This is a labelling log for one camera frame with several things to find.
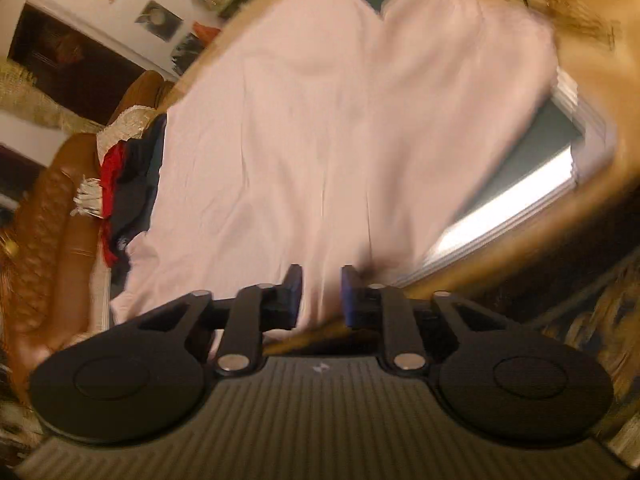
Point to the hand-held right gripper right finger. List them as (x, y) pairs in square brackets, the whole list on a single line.
[(349, 296)]

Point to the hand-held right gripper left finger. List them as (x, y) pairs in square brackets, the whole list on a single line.
[(295, 294)]

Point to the pale pink garment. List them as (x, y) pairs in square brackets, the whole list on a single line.
[(320, 140)]

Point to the pile of dark clothes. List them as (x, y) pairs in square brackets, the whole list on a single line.
[(132, 195)]

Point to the grey mat with white border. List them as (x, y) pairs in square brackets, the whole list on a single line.
[(525, 170)]

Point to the white lace cloth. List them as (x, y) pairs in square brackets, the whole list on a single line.
[(124, 127)]

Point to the brown leather sofa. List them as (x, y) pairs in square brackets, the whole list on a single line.
[(47, 240)]

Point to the dark framed wall picture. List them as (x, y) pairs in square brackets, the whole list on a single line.
[(70, 65)]

